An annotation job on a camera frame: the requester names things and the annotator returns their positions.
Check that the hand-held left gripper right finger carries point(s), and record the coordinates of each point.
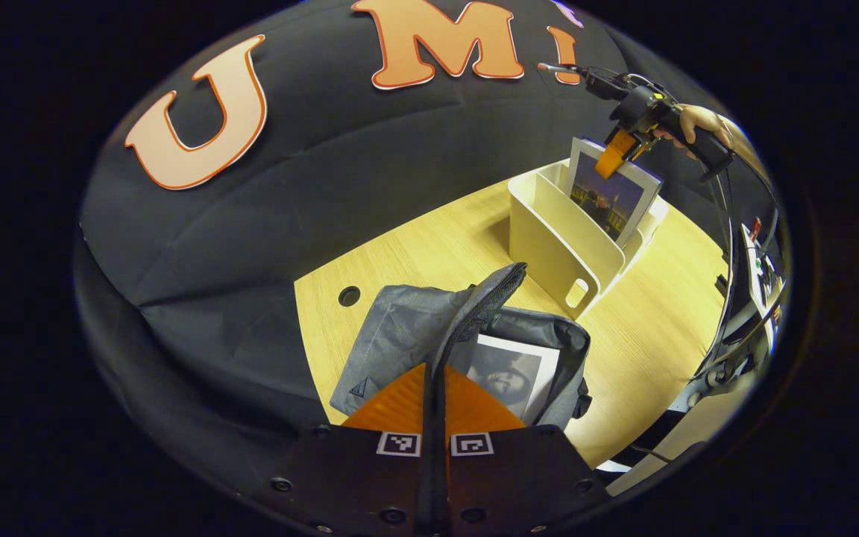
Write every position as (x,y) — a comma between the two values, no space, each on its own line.
(511,477)

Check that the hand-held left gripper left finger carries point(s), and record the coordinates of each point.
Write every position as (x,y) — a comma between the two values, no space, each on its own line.
(359,477)

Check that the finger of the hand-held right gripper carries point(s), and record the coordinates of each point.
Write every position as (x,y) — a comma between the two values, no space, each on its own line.
(614,155)

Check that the dark blue book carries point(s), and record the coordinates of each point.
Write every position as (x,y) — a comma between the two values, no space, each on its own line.
(608,201)

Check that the white plastic bookshelf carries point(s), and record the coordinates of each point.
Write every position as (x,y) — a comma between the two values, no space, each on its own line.
(556,239)

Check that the white book with grey portrait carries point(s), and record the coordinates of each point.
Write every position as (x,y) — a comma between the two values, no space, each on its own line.
(504,373)

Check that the grey schoolbag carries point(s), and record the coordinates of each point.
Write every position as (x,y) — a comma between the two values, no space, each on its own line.
(400,328)

